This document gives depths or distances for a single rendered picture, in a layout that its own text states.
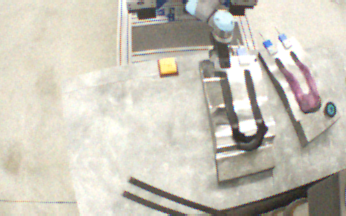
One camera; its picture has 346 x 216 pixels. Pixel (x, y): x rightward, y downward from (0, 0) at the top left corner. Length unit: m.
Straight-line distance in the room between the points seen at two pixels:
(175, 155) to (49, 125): 1.21
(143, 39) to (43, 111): 0.84
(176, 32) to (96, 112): 0.97
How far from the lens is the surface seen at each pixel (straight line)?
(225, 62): 1.71
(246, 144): 1.80
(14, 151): 2.91
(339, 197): 0.67
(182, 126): 1.88
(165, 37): 2.69
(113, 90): 1.94
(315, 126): 1.87
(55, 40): 3.09
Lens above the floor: 2.60
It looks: 71 degrees down
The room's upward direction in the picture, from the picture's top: 1 degrees counter-clockwise
